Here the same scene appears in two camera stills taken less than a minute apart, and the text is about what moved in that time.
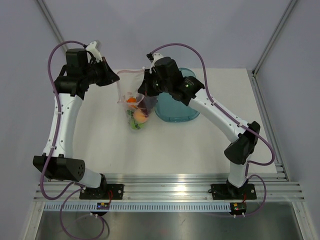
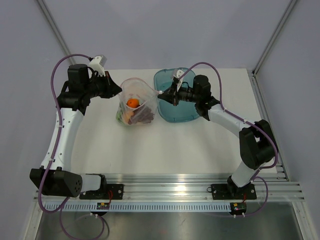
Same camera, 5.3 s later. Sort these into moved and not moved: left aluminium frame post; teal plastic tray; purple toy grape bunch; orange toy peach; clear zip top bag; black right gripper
Moved: black right gripper; clear zip top bag; purple toy grape bunch; orange toy peach
Not moved: teal plastic tray; left aluminium frame post
